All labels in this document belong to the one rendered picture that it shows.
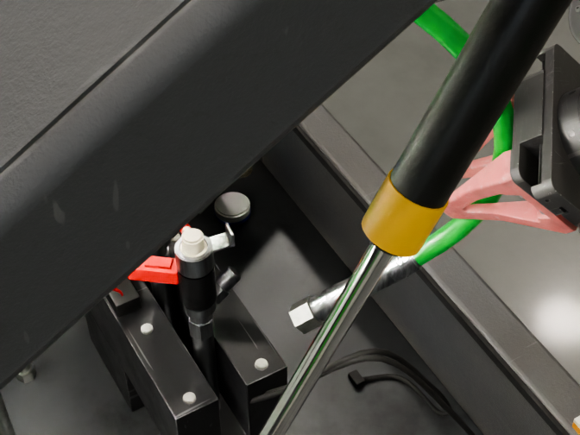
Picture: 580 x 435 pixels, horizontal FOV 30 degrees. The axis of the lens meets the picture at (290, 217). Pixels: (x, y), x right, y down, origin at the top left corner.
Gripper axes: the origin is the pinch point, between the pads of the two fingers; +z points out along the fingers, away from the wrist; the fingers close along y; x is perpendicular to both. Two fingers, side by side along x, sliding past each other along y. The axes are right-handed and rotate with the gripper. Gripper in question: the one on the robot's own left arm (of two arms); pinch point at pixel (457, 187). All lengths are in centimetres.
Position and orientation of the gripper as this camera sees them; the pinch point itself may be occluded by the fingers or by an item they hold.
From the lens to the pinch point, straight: 68.3
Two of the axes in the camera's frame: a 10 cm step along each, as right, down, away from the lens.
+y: -1.4, 8.5, -5.1
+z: -6.9, 2.8, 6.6
